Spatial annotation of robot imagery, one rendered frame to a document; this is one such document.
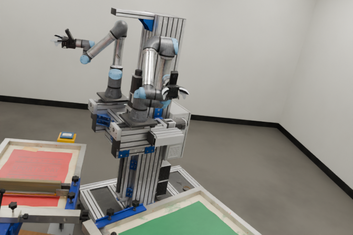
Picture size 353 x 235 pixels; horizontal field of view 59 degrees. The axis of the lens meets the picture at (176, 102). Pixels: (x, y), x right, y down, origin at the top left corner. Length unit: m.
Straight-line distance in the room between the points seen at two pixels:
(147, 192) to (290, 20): 4.20
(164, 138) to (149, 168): 0.59
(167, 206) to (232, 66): 4.11
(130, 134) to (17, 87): 3.71
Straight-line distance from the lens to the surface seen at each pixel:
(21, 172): 2.28
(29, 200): 2.05
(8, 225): 1.78
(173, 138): 2.42
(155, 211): 1.99
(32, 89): 5.78
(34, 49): 5.58
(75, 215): 1.79
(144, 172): 2.88
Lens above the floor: 2.21
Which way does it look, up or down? 19 degrees down
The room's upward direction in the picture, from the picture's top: 10 degrees clockwise
